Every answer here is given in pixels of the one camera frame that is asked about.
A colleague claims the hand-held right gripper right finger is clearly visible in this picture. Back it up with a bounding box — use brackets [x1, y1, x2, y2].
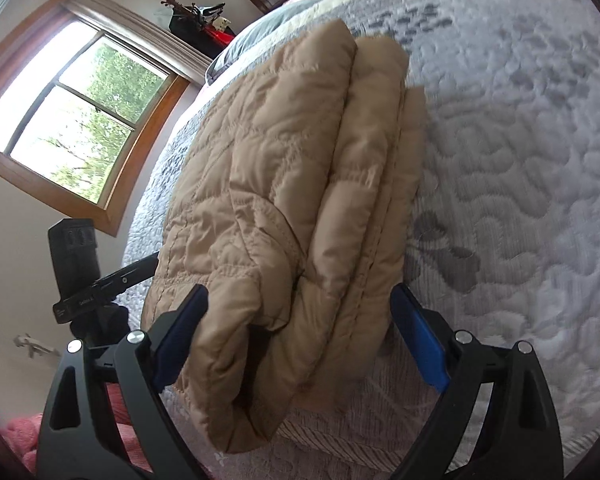
[390, 282, 566, 480]

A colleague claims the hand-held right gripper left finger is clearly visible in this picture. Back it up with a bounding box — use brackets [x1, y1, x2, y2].
[36, 284, 211, 480]

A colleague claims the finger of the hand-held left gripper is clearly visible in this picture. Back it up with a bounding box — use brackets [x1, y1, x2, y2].
[92, 252, 160, 295]

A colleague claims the beige quilted jacket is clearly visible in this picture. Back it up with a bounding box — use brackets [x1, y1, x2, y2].
[141, 17, 428, 456]

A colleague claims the small grey floor object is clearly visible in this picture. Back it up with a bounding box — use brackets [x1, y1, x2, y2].
[12, 332, 62, 359]

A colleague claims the wooden framed window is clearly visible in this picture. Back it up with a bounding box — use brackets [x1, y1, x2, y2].
[0, 0, 222, 238]

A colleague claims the pink knitted blanket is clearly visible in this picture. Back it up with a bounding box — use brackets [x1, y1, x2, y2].
[0, 380, 148, 477]

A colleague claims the grey white quilted bedspread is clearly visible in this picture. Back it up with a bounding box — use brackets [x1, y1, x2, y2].
[122, 0, 600, 480]

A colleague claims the grey pillow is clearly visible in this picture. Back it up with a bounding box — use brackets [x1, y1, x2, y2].
[205, 24, 303, 86]

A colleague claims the red bag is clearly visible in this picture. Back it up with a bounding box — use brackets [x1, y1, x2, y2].
[204, 26, 235, 50]

